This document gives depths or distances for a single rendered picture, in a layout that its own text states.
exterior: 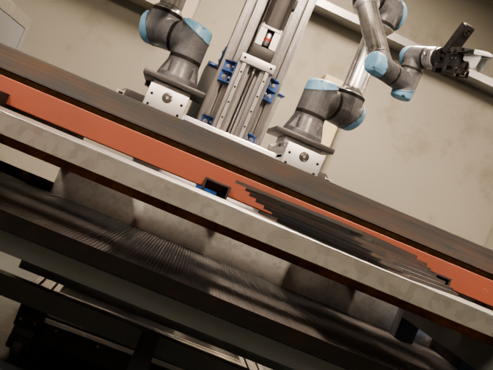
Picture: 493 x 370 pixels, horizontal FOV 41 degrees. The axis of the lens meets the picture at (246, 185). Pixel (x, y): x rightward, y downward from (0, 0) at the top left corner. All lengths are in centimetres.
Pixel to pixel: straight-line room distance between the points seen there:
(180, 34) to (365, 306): 111
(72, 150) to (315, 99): 153
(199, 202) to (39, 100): 48
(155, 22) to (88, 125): 119
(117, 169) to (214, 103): 161
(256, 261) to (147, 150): 88
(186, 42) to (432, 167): 376
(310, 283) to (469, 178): 397
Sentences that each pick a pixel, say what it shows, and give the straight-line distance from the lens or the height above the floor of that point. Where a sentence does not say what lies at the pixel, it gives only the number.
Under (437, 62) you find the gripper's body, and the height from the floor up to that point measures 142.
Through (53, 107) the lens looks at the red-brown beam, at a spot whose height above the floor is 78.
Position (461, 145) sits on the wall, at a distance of 588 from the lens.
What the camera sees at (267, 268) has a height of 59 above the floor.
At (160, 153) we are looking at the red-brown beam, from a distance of 124.
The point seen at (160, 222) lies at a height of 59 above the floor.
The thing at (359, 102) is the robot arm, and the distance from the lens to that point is 247.
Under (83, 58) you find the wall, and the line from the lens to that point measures 542.
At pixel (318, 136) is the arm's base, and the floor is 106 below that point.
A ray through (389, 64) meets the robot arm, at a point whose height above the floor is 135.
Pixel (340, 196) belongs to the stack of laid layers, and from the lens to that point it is 126.
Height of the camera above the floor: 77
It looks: 1 degrees up
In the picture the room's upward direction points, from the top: 23 degrees clockwise
